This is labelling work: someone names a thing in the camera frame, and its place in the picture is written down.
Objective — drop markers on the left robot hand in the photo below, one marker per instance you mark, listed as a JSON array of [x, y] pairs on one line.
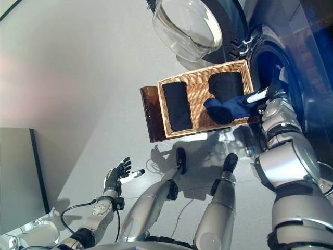
[[113, 182]]

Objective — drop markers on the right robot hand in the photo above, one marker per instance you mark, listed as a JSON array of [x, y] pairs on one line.
[[278, 86]]

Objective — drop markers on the black garment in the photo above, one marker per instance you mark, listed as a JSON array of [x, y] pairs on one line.
[[226, 86], [178, 106]]

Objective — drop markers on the blue garment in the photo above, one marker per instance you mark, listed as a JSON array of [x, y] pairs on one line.
[[226, 109]]

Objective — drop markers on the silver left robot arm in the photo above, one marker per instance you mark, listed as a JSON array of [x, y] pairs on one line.
[[100, 216]]

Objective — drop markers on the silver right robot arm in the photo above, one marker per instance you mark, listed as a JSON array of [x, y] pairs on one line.
[[288, 169]]

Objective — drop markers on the dark grey washing machine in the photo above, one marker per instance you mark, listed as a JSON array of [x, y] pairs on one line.
[[307, 65]]

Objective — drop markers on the round glass washing machine door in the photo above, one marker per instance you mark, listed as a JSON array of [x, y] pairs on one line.
[[187, 28]]

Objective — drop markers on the silver robot torso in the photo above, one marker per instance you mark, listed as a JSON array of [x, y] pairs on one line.
[[140, 246]]

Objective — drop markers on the glossy brown curved stool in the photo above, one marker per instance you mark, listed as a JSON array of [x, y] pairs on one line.
[[152, 114]]

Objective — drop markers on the rectangular wicker laundry basket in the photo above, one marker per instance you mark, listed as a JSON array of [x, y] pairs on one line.
[[199, 88]]

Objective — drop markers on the white rounded equipment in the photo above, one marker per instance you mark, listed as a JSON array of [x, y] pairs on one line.
[[39, 231]]

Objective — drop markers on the grey panel with black edge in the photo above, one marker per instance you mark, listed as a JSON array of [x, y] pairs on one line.
[[20, 169]]

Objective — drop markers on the rolled black garment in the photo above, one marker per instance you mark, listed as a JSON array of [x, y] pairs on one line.
[[178, 106]]

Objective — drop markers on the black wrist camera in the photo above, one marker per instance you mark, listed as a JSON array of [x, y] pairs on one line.
[[120, 203]]

